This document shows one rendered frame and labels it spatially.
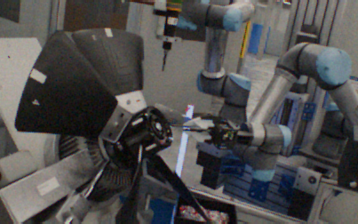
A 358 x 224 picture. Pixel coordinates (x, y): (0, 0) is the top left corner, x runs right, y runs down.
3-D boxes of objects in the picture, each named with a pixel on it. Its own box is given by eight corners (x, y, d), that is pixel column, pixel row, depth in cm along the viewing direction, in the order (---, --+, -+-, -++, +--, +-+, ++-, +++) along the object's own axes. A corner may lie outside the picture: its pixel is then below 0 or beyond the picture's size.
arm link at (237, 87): (245, 107, 178) (251, 79, 174) (218, 100, 181) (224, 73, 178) (249, 102, 189) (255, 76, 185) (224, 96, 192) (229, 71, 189)
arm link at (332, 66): (361, 119, 157) (310, 35, 126) (393, 132, 145) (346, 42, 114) (346, 141, 156) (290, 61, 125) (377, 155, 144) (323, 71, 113)
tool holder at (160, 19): (150, 38, 95) (156, 0, 92) (146, 36, 101) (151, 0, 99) (183, 44, 98) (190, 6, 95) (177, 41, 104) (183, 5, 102)
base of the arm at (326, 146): (315, 144, 172) (322, 124, 170) (347, 155, 164) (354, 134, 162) (307, 150, 160) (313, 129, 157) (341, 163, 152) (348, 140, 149)
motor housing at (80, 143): (76, 219, 95) (114, 203, 90) (35, 140, 95) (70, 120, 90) (119, 187, 116) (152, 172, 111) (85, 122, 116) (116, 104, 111)
